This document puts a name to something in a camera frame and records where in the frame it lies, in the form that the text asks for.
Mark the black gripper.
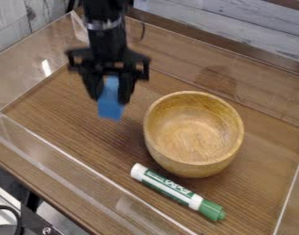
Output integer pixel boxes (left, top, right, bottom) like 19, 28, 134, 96
65, 25, 151, 105

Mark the blue foam block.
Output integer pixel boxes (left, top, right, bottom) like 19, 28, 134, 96
98, 75, 124, 121

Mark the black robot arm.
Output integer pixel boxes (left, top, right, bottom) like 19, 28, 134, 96
65, 0, 151, 105

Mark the brown wooden bowl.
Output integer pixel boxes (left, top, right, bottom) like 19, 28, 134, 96
143, 91, 246, 178

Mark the green white marker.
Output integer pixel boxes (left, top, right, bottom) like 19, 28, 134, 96
130, 163, 226, 221

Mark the clear acrylic tray wall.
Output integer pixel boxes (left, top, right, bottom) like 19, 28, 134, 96
0, 11, 299, 235

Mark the black cable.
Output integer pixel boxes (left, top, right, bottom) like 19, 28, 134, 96
0, 205, 23, 235

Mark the black metal table frame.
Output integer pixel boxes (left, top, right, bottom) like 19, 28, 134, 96
0, 167, 65, 235

